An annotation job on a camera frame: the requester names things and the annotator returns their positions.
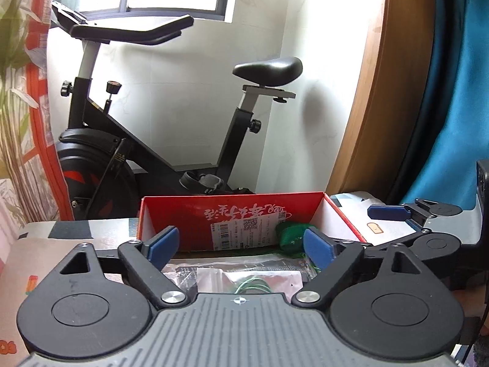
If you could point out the black exercise bike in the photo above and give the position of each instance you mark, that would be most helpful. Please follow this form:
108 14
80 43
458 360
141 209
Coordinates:
114 160

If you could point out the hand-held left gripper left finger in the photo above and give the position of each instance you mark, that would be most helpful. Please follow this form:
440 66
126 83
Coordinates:
162 245

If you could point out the wooden headboard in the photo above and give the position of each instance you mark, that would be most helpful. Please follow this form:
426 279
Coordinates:
378 84

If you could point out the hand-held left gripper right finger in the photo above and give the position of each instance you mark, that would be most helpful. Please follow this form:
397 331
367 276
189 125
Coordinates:
319 249

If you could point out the white printed blanket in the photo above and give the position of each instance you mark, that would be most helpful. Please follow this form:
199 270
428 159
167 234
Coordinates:
38 252

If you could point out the red strawberry print cardboard box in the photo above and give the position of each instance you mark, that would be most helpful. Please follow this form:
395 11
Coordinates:
183 214

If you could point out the blue cloth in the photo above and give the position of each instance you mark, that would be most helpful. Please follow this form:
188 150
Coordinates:
466 103

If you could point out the green soft bundle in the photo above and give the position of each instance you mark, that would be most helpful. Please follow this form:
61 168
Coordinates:
292 237

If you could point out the clear plastic packets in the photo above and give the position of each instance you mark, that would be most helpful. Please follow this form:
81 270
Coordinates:
267 263

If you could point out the plant print curtain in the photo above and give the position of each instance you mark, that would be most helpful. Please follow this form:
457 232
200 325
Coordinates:
19 84

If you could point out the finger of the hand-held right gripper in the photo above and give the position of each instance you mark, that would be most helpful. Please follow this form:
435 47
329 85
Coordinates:
397 241
386 212

